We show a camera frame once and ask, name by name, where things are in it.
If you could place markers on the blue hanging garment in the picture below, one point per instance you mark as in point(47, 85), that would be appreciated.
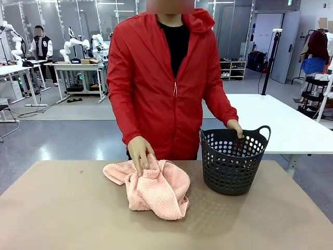
point(313, 65)

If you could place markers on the black tripod pole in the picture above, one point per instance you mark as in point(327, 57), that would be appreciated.
point(268, 70)

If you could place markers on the person's left forearm red sleeve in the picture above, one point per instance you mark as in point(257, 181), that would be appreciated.
point(223, 109)

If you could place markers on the dark grey perforated laundry basket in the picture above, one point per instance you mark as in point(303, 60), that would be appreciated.
point(229, 179)

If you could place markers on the black luggage bags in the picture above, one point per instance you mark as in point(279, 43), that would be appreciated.
point(256, 61)

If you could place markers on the flat cardboard box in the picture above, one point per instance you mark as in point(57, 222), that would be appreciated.
point(89, 61)

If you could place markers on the grey door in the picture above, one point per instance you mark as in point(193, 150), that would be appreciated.
point(286, 47)

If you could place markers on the dark red hanging garment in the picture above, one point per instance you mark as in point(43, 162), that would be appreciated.
point(316, 44)

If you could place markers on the white desk with cap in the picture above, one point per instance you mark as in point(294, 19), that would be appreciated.
point(15, 67)

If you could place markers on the person's left hand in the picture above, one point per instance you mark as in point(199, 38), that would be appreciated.
point(234, 125)

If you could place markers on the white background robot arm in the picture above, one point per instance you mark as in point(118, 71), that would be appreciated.
point(99, 43)
point(69, 45)
point(18, 44)

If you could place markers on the pink towel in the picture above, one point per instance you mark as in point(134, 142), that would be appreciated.
point(156, 192)

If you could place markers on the white desk with cardboard box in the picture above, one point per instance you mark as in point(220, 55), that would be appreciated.
point(75, 65)

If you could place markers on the large white table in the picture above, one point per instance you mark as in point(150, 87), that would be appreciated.
point(286, 122)

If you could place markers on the person's right forearm red sleeve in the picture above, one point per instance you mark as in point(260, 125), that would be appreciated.
point(127, 125)

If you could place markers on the person in varsity jacket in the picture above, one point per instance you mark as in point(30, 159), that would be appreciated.
point(43, 47)

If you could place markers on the white shoe rack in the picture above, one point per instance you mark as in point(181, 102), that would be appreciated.
point(232, 69)

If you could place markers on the person's right hand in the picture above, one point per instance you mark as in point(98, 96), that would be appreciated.
point(140, 151)

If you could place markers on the person in red jacket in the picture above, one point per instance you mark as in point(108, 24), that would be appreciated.
point(145, 91)

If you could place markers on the black trolley cart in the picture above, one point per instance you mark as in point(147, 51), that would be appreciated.
point(313, 88)

